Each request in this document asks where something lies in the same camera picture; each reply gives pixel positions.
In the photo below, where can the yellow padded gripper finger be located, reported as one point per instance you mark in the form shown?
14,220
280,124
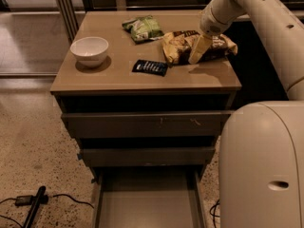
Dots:
199,48

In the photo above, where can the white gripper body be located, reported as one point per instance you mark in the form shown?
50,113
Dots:
211,23

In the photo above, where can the brown yellow chip bag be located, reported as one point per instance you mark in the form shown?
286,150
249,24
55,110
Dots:
177,46

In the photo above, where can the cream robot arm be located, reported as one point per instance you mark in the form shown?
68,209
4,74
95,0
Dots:
261,154

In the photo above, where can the green chip bag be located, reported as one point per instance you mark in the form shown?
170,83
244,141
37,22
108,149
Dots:
143,29

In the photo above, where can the grey three-drawer cabinet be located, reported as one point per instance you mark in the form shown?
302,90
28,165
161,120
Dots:
114,88

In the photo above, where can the middle grey drawer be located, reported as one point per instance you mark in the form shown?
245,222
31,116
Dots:
147,156

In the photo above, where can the top grey drawer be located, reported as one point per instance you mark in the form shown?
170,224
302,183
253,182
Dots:
145,125

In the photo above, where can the open bottom grey drawer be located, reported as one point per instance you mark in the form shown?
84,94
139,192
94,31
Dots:
149,197

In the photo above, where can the dark blue snack packet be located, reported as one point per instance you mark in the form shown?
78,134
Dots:
150,67

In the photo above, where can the white ceramic bowl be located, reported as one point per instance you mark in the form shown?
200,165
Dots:
90,51

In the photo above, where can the black power adapter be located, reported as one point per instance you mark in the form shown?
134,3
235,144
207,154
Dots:
24,200

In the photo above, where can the black cylindrical tool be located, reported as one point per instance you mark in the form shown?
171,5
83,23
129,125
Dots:
40,198

